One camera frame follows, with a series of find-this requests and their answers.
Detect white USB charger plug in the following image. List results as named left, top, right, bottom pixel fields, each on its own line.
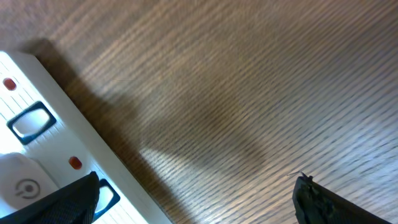
left=1, top=153, right=58, bottom=217

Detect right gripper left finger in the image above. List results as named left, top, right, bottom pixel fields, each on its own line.
left=1, top=171, right=100, bottom=224

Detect white power strip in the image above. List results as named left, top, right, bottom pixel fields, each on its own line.
left=1, top=52, right=172, bottom=224

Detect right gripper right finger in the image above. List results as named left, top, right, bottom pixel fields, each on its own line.
left=292, top=175, right=390, bottom=224

